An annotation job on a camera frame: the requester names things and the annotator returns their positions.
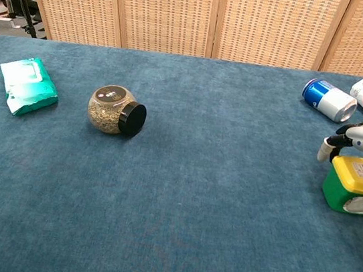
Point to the green tub yellow lid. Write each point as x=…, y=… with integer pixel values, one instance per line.
x=338, y=185

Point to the blue white drink can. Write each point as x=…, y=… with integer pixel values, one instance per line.
x=328, y=101

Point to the blue table cloth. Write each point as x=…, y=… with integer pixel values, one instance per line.
x=171, y=209

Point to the wicker folding screen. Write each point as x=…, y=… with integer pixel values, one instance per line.
x=171, y=13

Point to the round jar black lid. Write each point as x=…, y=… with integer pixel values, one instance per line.
x=106, y=115

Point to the teal wet wipes pack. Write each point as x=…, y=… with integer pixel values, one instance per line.
x=27, y=90

